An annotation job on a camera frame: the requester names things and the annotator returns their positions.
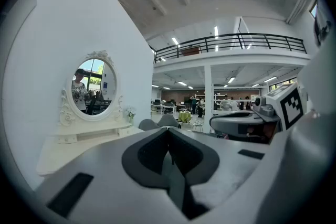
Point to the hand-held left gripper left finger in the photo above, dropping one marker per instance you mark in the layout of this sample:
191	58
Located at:
105	178

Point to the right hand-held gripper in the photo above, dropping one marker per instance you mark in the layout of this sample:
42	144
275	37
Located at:
288	107

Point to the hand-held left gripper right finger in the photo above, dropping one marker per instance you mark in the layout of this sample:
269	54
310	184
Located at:
225	165

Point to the white vanity table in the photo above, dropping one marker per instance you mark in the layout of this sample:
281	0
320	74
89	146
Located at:
65	154

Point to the white storage shelf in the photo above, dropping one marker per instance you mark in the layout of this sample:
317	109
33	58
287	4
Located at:
228	103

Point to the white pillar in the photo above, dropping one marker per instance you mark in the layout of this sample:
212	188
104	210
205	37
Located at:
208	91

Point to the yellow-green covered table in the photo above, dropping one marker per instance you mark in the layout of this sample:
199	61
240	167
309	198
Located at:
185	116

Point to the group of low ceiling lights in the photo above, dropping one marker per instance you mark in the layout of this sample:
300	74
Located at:
231	79

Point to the grey shell chair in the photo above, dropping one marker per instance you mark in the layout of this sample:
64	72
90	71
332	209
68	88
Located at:
169	120
148	124

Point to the white office desk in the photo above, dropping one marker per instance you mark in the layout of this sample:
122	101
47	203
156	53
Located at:
168	107

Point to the pale green vase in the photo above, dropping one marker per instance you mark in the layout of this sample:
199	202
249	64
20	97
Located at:
131	121

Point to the white flower bouquet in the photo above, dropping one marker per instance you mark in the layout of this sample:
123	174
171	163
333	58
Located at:
130	110

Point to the brown board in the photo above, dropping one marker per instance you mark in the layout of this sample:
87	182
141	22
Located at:
190	51

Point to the black balcony railing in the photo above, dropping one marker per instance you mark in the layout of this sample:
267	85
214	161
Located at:
231	34

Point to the ceiling tube light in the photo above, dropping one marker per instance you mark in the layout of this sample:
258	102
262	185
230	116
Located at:
216	32
175	41

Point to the oval white framed mirror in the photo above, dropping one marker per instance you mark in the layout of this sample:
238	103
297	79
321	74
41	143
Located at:
94	86

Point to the person's white printed shirt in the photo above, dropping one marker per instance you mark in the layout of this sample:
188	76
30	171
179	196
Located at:
324	29

